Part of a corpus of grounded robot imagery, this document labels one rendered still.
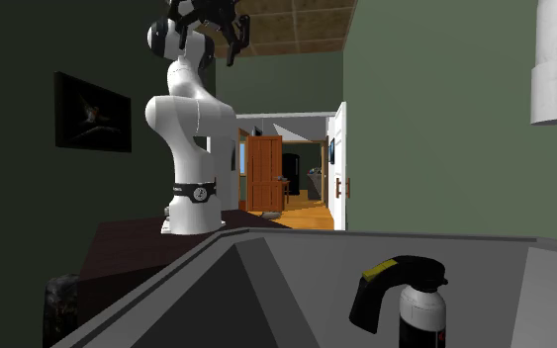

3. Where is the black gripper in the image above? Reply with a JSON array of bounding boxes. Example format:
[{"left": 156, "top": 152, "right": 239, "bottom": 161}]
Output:
[{"left": 192, "top": 0, "right": 251, "bottom": 67}]

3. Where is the brown wooden door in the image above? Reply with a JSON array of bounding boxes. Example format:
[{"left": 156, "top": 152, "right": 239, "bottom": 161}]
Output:
[{"left": 245, "top": 134, "right": 285, "bottom": 214}]

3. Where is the black refrigerator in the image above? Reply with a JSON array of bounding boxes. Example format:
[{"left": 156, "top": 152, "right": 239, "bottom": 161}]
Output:
[{"left": 281, "top": 152, "right": 302, "bottom": 197}]

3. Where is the white door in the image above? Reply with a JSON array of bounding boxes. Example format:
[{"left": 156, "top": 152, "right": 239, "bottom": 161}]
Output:
[{"left": 326, "top": 101, "right": 352, "bottom": 231}]

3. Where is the dark brown robot stand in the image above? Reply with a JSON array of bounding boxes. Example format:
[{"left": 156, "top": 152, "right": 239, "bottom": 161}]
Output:
[{"left": 76, "top": 209, "right": 290, "bottom": 330}]

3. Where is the grey sink basin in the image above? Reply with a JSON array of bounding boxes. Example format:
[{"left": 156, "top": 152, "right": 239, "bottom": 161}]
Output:
[{"left": 51, "top": 226, "right": 557, "bottom": 348}]

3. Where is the dark bin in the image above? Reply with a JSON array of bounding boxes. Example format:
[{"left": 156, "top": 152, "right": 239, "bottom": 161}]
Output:
[{"left": 42, "top": 273, "right": 81, "bottom": 348}]

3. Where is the black spray bottle white label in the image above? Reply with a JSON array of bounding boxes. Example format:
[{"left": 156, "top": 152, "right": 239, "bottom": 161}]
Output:
[{"left": 348, "top": 254, "right": 449, "bottom": 348}]

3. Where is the dark framed wall picture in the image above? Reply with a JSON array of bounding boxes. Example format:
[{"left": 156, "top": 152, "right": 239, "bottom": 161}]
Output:
[{"left": 53, "top": 70, "right": 133, "bottom": 154}]

